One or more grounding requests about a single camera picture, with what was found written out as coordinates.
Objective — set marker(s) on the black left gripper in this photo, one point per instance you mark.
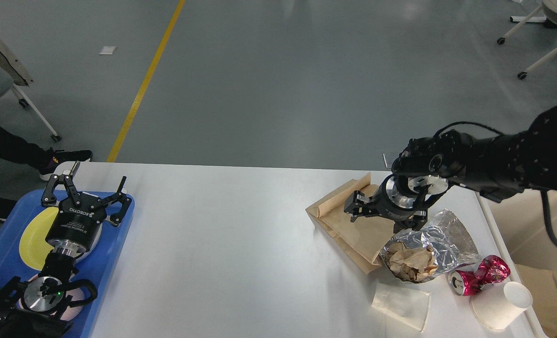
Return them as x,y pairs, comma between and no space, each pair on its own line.
76,224

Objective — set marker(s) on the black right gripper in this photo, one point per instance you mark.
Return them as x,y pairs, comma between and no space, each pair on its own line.
394,201

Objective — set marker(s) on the yellow plastic plate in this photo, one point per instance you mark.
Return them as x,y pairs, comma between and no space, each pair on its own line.
33,247

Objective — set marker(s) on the large brown paper bag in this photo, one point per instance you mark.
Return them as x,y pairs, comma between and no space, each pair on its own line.
541,284

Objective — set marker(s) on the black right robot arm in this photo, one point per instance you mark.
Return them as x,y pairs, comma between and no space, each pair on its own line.
497,168

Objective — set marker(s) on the red object under arm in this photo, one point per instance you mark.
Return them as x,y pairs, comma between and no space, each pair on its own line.
491,270

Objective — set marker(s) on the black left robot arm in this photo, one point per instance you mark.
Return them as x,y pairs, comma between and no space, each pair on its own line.
61,297

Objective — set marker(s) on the clear floor plate left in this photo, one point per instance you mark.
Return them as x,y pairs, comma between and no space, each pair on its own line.
389,159

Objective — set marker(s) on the foil tray with crumpled paper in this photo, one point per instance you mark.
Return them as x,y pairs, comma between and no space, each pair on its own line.
440,246

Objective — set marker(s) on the person in black clothes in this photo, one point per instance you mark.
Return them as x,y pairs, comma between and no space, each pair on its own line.
17,150

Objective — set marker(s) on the white paper napkin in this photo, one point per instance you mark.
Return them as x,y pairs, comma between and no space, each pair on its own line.
407,306

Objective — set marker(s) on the blue plastic tray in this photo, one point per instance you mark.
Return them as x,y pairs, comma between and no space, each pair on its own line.
98,266

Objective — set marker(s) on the beige plastic bin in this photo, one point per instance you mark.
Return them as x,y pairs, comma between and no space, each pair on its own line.
520,235

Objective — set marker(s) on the white paper cup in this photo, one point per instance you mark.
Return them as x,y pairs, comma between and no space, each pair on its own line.
499,305

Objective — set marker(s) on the white chair base right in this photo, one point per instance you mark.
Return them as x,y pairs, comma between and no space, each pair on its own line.
537,28

